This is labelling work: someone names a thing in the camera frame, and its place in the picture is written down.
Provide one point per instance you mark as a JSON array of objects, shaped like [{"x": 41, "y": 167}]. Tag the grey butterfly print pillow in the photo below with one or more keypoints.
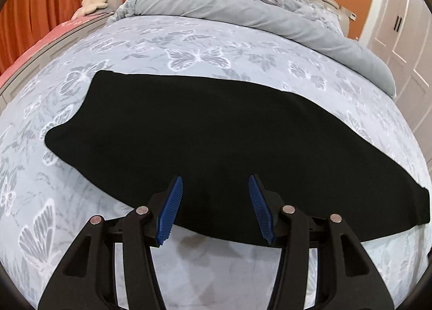
[{"x": 303, "y": 10}]

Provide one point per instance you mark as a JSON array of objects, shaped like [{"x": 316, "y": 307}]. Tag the black pants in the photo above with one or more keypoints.
[{"x": 216, "y": 128}]

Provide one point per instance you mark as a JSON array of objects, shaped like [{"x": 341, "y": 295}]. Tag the white wall switch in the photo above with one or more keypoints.
[{"x": 352, "y": 16}]

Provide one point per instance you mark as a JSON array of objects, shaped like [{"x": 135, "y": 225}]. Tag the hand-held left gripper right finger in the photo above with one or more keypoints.
[{"x": 261, "y": 212}]

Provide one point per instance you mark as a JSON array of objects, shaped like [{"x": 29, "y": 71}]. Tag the white panelled wardrobe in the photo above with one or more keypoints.
[{"x": 405, "y": 43}]

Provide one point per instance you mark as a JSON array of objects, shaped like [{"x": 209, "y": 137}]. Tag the grey butterfly print bed sheet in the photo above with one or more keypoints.
[{"x": 67, "y": 178}]

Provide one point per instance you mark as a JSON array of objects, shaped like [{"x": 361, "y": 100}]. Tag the plain grey duvet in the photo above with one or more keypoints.
[{"x": 236, "y": 13}]

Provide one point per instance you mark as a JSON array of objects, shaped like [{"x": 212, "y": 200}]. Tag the pink window seat cushion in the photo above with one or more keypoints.
[{"x": 50, "y": 36}]

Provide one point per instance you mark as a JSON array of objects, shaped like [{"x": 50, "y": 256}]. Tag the white flower plush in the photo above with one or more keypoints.
[{"x": 92, "y": 3}]

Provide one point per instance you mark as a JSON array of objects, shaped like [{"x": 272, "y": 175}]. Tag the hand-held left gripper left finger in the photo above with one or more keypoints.
[{"x": 168, "y": 215}]

